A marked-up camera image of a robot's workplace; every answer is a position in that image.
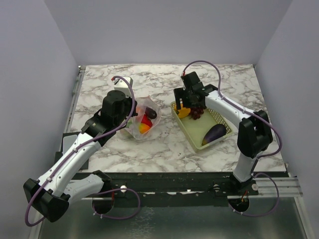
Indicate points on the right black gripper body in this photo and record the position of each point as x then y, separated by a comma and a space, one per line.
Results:
188, 101

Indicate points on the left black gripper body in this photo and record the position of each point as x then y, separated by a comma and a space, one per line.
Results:
128, 104

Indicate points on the orange toy pumpkin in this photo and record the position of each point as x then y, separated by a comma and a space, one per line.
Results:
140, 111

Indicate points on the purple toy grapes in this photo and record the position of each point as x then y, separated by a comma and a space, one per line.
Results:
196, 112

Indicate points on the yellow toy bell pepper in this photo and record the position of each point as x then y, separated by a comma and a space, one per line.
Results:
183, 112

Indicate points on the red toy bell pepper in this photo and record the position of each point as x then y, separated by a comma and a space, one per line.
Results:
146, 121

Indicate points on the clear zip top bag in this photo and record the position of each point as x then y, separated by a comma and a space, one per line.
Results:
132, 128

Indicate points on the long striped purple eggplant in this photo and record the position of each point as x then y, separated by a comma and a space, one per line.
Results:
150, 113

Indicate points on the green toy mango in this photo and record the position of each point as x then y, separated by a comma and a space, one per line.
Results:
143, 128

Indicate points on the green perforated plastic basket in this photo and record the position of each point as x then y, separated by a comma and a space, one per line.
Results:
195, 130

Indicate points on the dark purple toy eggplant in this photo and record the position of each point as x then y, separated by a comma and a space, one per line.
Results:
216, 132

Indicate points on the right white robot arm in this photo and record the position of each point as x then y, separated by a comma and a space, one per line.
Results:
254, 133

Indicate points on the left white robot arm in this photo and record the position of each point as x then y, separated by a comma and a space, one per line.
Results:
53, 192

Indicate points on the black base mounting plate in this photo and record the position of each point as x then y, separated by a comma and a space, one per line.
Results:
181, 189

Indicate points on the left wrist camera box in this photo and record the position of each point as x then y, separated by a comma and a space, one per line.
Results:
120, 85

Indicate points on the aluminium frame rail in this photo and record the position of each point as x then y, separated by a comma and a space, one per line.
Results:
276, 184

